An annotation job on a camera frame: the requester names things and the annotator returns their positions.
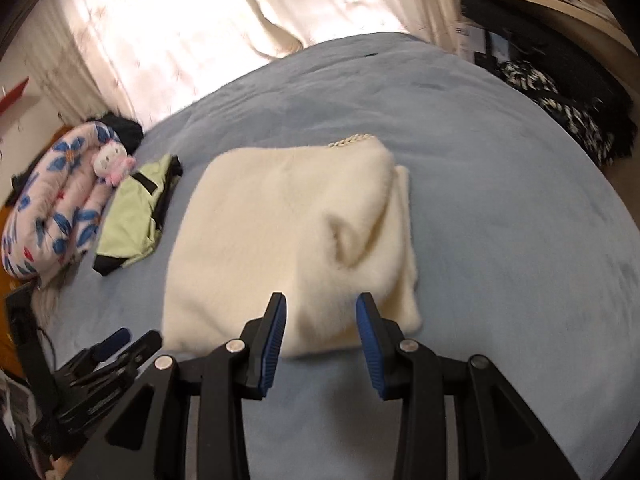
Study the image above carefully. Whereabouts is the black and white knit cloth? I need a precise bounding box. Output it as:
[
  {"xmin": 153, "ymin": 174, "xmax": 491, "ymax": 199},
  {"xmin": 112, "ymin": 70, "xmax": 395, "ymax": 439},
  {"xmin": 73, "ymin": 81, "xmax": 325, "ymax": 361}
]
[{"xmin": 500, "ymin": 60, "xmax": 619, "ymax": 166}]

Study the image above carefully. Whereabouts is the cream fleece garment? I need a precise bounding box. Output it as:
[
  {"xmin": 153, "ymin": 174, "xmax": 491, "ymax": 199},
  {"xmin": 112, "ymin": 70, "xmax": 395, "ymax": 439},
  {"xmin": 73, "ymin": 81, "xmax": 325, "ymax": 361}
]
[{"xmin": 162, "ymin": 132, "xmax": 423, "ymax": 361}]

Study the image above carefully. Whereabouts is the light green jacket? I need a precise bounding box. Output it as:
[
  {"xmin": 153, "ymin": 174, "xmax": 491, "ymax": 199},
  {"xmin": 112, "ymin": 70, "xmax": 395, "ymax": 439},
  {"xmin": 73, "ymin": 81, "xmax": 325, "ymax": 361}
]
[{"xmin": 93, "ymin": 154, "xmax": 184, "ymax": 277}]

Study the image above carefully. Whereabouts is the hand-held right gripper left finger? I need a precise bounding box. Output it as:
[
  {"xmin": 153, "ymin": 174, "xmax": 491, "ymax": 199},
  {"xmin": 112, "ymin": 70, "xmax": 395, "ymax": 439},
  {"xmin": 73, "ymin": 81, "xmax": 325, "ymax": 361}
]
[{"xmin": 65, "ymin": 292, "xmax": 287, "ymax": 480}]

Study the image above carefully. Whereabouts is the white and pink plush toy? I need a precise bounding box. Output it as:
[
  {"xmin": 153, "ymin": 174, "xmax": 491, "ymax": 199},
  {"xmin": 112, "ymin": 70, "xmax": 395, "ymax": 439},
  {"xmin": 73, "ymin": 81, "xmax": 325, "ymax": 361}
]
[{"xmin": 92, "ymin": 139, "xmax": 137, "ymax": 186}]

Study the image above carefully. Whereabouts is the white storage box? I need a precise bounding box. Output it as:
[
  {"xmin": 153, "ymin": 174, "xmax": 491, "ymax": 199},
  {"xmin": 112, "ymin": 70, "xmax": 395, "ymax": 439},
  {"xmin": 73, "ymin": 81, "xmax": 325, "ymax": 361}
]
[{"xmin": 452, "ymin": 20, "xmax": 511, "ymax": 69}]

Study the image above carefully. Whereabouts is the red flat item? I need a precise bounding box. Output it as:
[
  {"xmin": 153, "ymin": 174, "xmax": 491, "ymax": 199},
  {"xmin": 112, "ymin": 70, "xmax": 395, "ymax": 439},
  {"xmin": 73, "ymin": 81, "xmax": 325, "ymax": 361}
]
[{"xmin": 0, "ymin": 76, "xmax": 31, "ymax": 117}]

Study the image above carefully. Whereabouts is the blue bed cover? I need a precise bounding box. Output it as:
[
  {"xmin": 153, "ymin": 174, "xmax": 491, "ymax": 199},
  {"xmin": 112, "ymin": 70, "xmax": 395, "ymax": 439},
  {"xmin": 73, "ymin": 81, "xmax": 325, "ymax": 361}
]
[{"xmin": 37, "ymin": 32, "xmax": 634, "ymax": 480}]

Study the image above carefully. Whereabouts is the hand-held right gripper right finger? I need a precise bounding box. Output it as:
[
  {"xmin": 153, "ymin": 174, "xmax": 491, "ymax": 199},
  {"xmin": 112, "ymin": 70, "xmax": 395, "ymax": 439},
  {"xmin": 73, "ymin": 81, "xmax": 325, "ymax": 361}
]
[{"xmin": 355, "ymin": 292, "xmax": 582, "ymax": 480}]

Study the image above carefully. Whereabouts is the floral quilt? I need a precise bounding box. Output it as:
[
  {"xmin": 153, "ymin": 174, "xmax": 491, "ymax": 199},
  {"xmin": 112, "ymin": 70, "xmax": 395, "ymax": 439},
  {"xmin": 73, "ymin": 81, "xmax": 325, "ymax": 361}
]
[{"xmin": 0, "ymin": 121, "xmax": 124, "ymax": 281}]

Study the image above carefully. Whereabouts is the cream patterned curtain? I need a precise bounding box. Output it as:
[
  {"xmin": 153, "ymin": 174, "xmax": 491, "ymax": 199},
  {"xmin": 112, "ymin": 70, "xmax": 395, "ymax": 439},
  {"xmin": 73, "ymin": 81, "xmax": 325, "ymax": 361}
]
[{"xmin": 22, "ymin": 0, "xmax": 463, "ymax": 131}]

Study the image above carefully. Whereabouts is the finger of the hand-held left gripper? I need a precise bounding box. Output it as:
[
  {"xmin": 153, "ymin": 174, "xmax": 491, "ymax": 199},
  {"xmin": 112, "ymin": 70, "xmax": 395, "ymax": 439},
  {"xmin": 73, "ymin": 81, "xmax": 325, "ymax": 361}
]
[
  {"xmin": 97, "ymin": 330, "xmax": 164, "ymax": 388},
  {"xmin": 75, "ymin": 327, "xmax": 132, "ymax": 367}
]

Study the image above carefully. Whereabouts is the curved wooden shelf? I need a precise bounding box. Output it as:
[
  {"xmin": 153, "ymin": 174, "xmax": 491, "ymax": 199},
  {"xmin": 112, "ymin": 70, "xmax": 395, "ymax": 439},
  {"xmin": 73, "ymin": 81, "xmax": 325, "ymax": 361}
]
[{"xmin": 452, "ymin": 0, "xmax": 640, "ymax": 57}]

